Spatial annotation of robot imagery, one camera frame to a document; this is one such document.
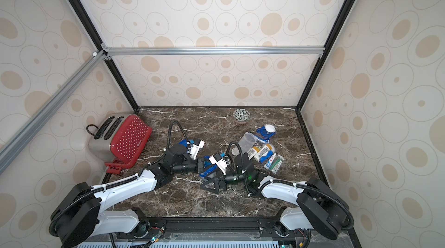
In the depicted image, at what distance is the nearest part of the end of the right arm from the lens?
0.64 meters

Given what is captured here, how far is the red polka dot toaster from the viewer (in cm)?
84

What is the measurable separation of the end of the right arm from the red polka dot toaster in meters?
0.48

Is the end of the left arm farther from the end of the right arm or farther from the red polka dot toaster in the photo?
the red polka dot toaster
